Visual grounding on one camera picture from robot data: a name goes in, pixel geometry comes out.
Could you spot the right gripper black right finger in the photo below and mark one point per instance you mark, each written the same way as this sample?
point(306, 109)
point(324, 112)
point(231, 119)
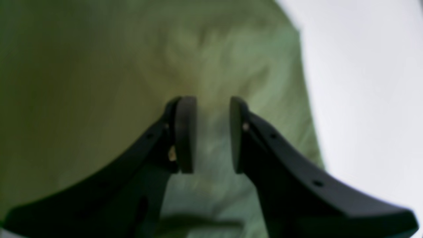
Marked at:
point(300, 200)

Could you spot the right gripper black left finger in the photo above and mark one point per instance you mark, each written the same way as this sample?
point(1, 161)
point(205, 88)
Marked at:
point(124, 199)

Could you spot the olive green T-shirt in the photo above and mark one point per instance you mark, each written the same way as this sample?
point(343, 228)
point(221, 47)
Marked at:
point(81, 80)

